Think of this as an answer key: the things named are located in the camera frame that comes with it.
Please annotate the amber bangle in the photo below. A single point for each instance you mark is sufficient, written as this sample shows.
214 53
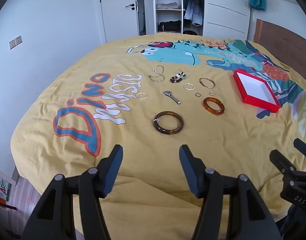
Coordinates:
206 106

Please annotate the printed cardboard box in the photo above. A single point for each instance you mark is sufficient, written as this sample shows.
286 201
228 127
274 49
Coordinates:
1 188

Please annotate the white door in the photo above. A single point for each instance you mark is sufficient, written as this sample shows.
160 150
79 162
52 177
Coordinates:
115 20

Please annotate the dark brown bangle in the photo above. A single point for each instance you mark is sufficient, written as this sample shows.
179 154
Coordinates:
155 124

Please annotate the dark thin bangle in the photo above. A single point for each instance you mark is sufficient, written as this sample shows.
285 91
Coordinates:
200 81

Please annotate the white wardrobe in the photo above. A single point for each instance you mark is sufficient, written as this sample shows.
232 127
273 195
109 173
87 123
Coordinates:
225 12

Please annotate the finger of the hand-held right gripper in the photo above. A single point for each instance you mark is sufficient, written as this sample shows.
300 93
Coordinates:
280 160
303 146

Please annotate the folded grey clothes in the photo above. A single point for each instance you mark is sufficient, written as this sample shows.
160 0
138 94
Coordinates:
167 5

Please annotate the folded dark clothes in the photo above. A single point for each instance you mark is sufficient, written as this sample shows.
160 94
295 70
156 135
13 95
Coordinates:
169 26

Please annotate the yellow printed blanket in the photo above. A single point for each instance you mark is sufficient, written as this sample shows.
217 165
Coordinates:
148 150

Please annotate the hanging jackets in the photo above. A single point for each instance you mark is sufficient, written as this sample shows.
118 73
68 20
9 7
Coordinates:
193 5

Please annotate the silver wristwatch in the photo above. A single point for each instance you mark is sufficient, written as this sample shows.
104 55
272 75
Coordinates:
168 93

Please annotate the red jewelry box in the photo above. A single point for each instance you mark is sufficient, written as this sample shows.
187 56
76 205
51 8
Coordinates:
255 90

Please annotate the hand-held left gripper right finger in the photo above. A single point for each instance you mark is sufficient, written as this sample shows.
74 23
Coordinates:
189 172

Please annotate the wooden headboard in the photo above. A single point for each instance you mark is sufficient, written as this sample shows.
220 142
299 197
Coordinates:
283 40

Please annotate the person's right forearm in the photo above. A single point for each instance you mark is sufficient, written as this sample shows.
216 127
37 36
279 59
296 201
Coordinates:
298 221

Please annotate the dark bag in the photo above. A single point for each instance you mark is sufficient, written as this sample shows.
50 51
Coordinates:
189 32

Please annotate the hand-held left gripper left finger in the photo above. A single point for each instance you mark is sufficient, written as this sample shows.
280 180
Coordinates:
112 172

